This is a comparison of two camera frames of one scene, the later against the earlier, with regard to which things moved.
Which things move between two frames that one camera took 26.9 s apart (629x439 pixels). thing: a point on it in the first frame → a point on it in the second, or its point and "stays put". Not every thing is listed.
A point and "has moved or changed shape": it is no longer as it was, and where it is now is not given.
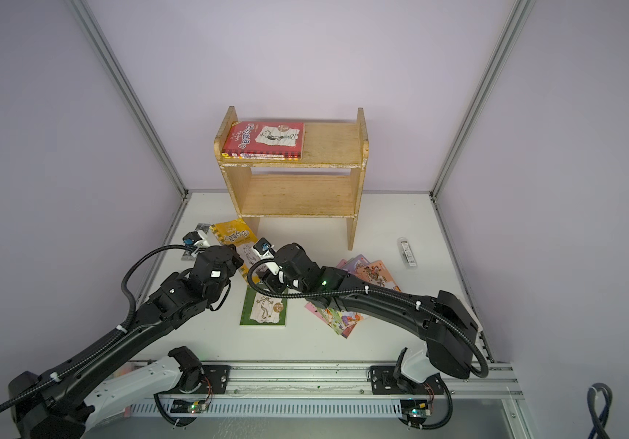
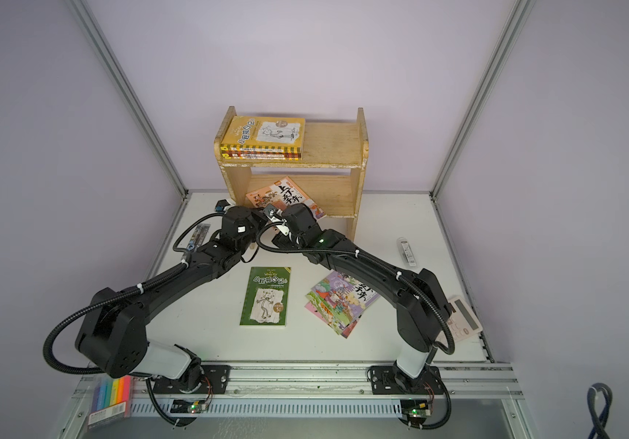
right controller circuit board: x=415 y=410 stays put
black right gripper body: x=279 y=283 → x=293 y=241
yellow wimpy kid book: x=258 y=157 stays put
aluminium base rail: x=261 y=379 stays put
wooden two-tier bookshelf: x=325 y=184 stays put
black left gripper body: x=234 y=261 → x=257 y=219
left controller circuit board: x=185 y=406 stays put
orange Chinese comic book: x=377 y=273 has moved or changed shape
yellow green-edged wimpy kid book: x=237 y=232 has moved or changed shape
